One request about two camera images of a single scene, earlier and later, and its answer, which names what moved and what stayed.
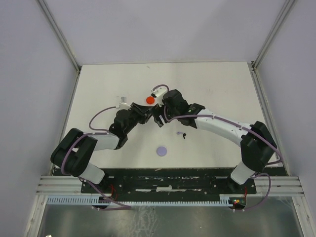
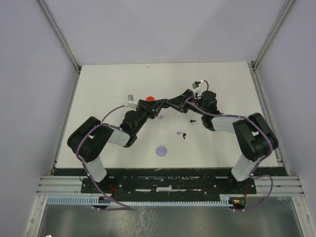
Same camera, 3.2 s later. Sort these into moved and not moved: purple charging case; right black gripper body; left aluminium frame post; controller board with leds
Moved: right black gripper body
Not moved: left aluminium frame post; purple charging case; controller board with leds
